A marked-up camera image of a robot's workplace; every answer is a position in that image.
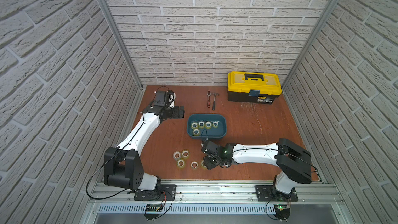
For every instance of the right controller board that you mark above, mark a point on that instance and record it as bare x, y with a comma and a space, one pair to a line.
282, 212

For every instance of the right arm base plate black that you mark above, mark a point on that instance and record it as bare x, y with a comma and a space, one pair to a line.
267, 193

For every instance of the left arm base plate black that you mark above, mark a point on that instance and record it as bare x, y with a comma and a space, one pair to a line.
165, 192

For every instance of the left controller board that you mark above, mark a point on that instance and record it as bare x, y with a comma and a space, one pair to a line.
153, 211

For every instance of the teal plastic storage box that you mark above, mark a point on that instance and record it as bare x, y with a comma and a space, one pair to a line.
212, 133

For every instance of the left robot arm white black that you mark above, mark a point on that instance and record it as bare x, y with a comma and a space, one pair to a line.
122, 164

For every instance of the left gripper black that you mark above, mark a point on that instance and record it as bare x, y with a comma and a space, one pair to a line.
178, 112

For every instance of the controller board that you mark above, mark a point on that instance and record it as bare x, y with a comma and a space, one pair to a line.
153, 211
282, 212

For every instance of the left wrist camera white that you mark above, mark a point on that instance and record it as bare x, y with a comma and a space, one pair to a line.
171, 99

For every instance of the aluminium corner post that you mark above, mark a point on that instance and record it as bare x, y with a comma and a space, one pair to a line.
104, 6
330, 6

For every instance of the clear white tape roll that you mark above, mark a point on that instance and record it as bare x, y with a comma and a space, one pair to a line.
177, 155

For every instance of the red handled ratchet wrench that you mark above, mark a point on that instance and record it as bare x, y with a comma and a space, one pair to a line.
208, 99

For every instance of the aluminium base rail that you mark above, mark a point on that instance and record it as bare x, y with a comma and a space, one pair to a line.
219, 191

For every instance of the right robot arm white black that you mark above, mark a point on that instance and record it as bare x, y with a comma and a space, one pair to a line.
293, 160

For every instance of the left aluminium corner post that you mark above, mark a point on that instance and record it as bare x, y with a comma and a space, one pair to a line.
104, 6

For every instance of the small black handled hammer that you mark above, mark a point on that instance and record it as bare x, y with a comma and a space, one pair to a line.
214, 101

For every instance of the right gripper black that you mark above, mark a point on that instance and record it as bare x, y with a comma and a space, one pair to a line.
208, 165

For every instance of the yellow black toolbox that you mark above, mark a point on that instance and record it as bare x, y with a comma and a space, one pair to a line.
249, 87

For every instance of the yellow tape roll lowest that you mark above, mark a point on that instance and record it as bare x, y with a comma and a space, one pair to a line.
208, 125

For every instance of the right aluminium corner post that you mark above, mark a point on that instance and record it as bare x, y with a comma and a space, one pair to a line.
330, 6

